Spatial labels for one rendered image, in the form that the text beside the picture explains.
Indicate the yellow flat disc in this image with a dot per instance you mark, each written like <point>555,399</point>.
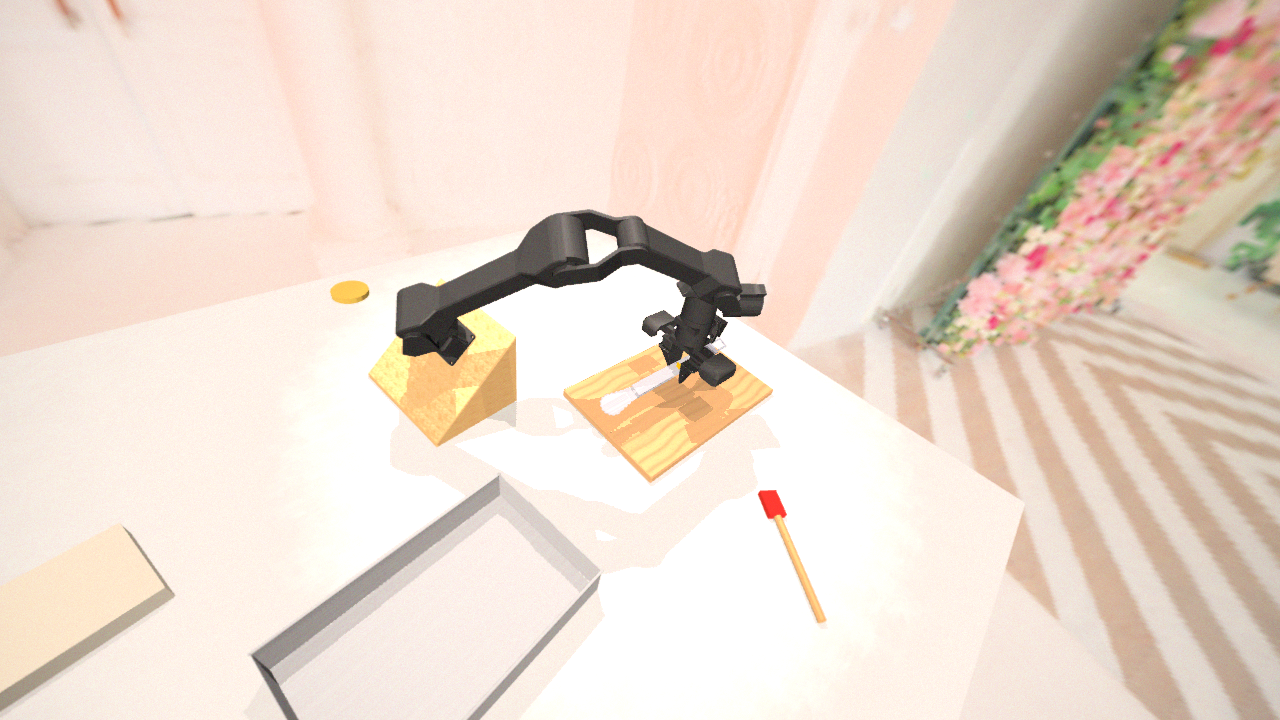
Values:
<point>349,292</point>

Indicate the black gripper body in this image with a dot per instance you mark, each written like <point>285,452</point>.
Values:
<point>691,338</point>

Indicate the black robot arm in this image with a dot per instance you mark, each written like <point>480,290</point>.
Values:
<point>554,253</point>

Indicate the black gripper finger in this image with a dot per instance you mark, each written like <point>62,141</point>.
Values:
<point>686,369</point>
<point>671,356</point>

